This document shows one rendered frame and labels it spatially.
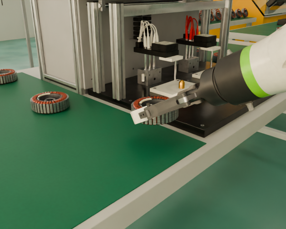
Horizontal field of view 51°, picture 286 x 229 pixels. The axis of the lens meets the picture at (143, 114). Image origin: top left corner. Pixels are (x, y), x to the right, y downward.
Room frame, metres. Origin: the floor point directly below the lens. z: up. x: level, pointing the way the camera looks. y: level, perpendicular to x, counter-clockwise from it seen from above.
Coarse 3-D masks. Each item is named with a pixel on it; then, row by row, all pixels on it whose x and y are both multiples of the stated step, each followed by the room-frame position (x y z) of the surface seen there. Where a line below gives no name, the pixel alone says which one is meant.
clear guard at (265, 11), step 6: (252, 0) 1.02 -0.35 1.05; (258, 0) 1.04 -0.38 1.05; (264, 0) 1.08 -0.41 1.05; (258, 6) 1.01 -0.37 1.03; (264, 6) 1.04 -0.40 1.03; (276, 6) 1.11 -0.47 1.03; (282, 6) 1.14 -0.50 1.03; (264, 12) 1.01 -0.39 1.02; (270, 12) 1.04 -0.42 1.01; (276, 12) 1.07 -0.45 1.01; (282, 12) 1.10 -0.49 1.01
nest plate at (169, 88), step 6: (162, 84) 0.99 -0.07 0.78; (168, 84) 0.99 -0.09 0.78; (174, 84) 0.99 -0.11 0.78; (186, 84) 0.99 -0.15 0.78; (192, 84) 0.99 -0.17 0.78; (150, 90) 0.94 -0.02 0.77; (156, 90) 0.93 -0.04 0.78; (162, 90) 0.92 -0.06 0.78; (168, 90) 0.92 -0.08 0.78; (174, 90) 0.92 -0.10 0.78; (180, 90) 0.92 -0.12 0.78
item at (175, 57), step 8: (136, 48) 1.05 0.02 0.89; (144, 48) 1.03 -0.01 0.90; (152, 48) 1.00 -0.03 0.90; (160, 48) 0.97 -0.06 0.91; (168, 48) 0.97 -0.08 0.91; (176, 48) 1.00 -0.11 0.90; (144, 56) 1.03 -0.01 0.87; (160, 56) 0.97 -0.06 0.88; (168, 56) 0.97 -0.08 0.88; (176, 56) 0.98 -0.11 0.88; (144, 64) 1.03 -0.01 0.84
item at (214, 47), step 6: (198, 36) 1.16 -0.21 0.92; (204, 36) 1.14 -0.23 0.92; (210, 36) 1.15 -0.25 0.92; (216, 36) 1.18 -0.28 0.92; (180, 42) 1.21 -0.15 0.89; (186, 42) 1.19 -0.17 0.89; (192, 42) 1.17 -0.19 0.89; (198, 42) 1.16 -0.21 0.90; (204, 42) 1.14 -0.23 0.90; (210, 42) 1.15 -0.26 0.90; (216, 42) 1.18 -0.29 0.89; (186, 48) 1.20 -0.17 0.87; (192, 48) 1.24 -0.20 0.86; (204, 48) 1.14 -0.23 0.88; (210, 48) 1.12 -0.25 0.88; (216, 48) 1.14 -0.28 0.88; (186, 54) 1.20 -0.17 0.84; (192, 54) 1.24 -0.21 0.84
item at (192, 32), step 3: (186, 18) 1.22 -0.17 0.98; (189, 18) 1.23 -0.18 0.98; (192, 18) 1.24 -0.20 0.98; (186, 21) 1.22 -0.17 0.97; (189, 21) 1.24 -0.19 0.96; (192, 21) 1.21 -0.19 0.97; (186, 24) 1.22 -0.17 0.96; (186, 27) 1.22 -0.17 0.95; (186, 30) 1.21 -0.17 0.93; (192, 30) 1.21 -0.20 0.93; (198, 30) 1.23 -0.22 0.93; (186, 33) 1.21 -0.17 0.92; (192, 33) 1.20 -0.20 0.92; (183, 36) 1.26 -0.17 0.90; (186, 36) 1.21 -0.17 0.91; (189, 36) 1.19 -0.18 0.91; (192, 36) 1.21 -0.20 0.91; (189, 39) 1.19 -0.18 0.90; (192, 39) 1.20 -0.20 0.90
